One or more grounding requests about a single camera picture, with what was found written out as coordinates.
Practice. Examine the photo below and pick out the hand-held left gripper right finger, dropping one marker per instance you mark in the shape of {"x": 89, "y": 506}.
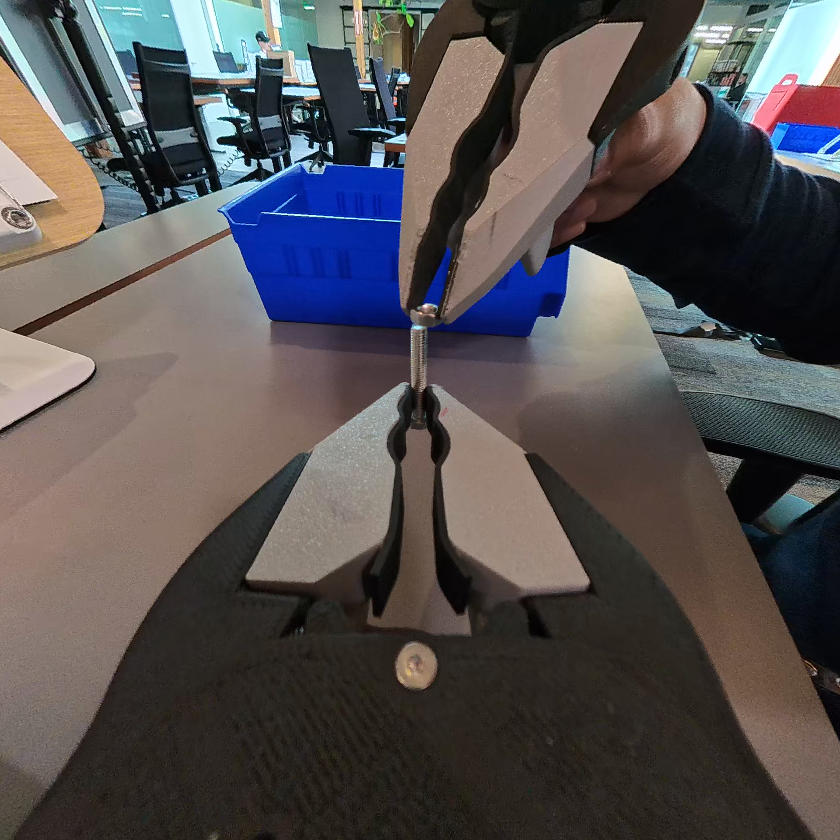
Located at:
{"x": 505, "y": 512}

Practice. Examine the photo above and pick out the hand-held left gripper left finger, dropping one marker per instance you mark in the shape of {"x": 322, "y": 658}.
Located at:
{"x": 328, "y": 512}

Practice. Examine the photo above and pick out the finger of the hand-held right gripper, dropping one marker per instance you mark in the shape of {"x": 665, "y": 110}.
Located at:
{"x": 433, "y": 164}
{"x": 544, "y": 164}

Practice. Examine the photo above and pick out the silver hex nut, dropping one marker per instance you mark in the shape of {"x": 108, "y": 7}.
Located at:
{"x": 425, "y": 316}

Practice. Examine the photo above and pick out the long silver bolt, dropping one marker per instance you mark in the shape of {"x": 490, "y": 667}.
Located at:
{"x": 419, "y": 361}

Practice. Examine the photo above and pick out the person's right forearm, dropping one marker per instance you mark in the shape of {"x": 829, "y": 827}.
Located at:
{"x": 754, "y": 229}

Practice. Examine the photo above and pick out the person's right hand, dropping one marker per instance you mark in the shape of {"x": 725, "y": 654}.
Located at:
{"x": 643, "y": 157}

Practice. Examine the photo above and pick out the brown background desk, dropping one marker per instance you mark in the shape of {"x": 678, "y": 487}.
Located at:
{"x": 395, "y": 145}

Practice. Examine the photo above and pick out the blue plastic bin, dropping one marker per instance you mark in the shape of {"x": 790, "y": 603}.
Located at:
{"x": 328, "y": 262}

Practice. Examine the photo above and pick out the red plastic bin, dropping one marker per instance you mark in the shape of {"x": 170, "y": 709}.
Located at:
{"x": 807, "y": 105}

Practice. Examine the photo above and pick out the small blue bin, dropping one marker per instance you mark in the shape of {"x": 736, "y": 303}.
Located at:
{"x": 807, "y": 138}

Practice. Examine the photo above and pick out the black mesh office chair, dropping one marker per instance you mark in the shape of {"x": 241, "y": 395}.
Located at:
{"x": 768, "y": 426}

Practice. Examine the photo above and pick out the white board stand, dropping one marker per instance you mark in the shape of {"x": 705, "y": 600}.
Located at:
{"x": 39, "y": 374}

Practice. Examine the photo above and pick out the grey framed panel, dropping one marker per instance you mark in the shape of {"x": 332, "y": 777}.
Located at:
{"x": 111, "y": 59}

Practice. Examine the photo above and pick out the black tripod stand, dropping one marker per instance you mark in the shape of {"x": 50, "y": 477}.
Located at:
{"x": 98, "y": 98}

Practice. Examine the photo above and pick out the printed instruction sheet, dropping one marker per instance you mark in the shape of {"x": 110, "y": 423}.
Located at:
{"x": 19, "y": 177}

